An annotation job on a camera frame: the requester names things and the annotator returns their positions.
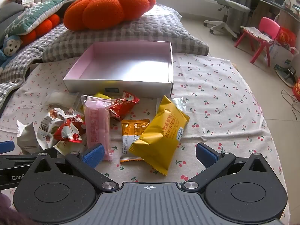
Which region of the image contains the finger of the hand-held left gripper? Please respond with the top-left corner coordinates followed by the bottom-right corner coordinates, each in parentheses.
top-left (0, 141), bottom-right (15, 155)

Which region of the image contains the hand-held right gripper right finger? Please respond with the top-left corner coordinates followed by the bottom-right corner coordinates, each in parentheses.
top-left (180, 142), bottom-right (280, 192)

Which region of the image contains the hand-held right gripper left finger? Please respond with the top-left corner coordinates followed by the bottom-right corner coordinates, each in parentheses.
top-left (21, 144), bottom-right (119, 192)

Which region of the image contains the white green-print snack packet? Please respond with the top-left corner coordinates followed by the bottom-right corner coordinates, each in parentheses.
top-left (16, 120), bottom-right (45, 155)

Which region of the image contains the cream snack packet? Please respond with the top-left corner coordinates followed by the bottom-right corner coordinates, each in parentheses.
top-left (53, 140), bottom-right (88, 156)

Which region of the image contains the pink wafer snack packet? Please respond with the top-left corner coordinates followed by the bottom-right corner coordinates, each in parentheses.
top-left (81, 95), bottom-right (116, 161)

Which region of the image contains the red snack packet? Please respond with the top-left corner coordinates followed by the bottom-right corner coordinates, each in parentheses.
top-left (53, 118), bottom-right (86, 144)
top-left (108, 91), bottom-right (140, 122)

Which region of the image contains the white brown-print snack packet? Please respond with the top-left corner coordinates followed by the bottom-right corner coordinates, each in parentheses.
top-left (35, 108), bottom-right (71, 149)

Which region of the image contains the orange snack packet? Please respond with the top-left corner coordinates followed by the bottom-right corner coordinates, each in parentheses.
top-left (119, 118), bottom-right (150, 164)

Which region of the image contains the large yellow snack packet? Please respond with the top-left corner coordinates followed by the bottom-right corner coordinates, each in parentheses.
top-left (129, 95), bottom-right (190, 176)

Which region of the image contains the small yellow snack packet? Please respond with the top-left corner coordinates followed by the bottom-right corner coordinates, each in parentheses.
top-left (94, 92), bottom-right (112, 100)

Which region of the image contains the clear white pastry packet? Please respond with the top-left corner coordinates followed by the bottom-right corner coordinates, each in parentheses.
top-left (44, 91), bottom-right (80, 110)

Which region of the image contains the pink cardboard box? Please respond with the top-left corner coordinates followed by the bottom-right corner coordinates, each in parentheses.
top-left (63, 41), bottom-right (174, 99)

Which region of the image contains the person's left hand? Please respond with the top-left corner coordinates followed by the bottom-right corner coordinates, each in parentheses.
top-left (0, 193), bottom-right (32, 225)

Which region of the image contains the cherry print bed sheet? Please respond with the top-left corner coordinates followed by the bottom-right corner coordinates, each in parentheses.
top-left (0, 53), bottom-right (291, 221)

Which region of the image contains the grey checked blanket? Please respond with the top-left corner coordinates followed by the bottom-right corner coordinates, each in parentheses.
top-left (0, 24), bottom-right (68, 110)

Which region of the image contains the blue monkey plush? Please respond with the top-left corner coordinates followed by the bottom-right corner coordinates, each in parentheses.
top-left (0, 34), bottom-right (23, 74)

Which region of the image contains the red printed bag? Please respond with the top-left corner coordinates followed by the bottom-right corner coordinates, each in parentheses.
top-left (293, 77), bottom-right (300, 99)

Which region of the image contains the black device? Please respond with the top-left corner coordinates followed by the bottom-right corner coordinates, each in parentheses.
top-left (275, 65), bottom-right (297, 85)

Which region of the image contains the white cardboard box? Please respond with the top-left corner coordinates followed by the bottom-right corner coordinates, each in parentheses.
top-left (265, 40), bottom-right (300, 70)

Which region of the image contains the small orange pumpkin pillow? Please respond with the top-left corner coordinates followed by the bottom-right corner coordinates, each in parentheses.
top-left (20, 14), bottom-right (61, 46)

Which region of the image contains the patterned cloth on chair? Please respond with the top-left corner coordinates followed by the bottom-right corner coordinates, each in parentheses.
top-left (240, 25), bottom-right (275, 45)

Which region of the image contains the grey checked pillow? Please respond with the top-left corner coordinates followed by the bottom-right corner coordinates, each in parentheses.
top-left (42, 3), bottom-right (210, 63)

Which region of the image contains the green snowflake pillow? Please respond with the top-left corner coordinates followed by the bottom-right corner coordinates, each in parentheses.
top-left (3, 0), bottom-right (68, 37)

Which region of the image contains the red gift bag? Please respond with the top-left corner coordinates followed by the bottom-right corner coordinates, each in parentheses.
top-left (275, 27), bottom-right (297, 49)

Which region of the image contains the pink plastic child chair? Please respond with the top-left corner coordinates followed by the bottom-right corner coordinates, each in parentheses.
top-left (234, 16), bottom-right (281, 64)

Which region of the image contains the large orange pumpkin pillow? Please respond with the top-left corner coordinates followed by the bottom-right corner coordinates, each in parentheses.
top-left (63, 0), bottom-right (156, 31)

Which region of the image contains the grey office chair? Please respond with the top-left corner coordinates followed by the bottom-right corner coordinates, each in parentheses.
top-left (203, 0), bottom-right (251, 41)

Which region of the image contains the wooden desk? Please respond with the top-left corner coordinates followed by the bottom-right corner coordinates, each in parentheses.
top-left (250, 0), bottom-right (300, 29)

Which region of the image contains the black cable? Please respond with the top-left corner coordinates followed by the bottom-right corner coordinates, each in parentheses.
top-left (281, 88), bottom-right (300, 120)

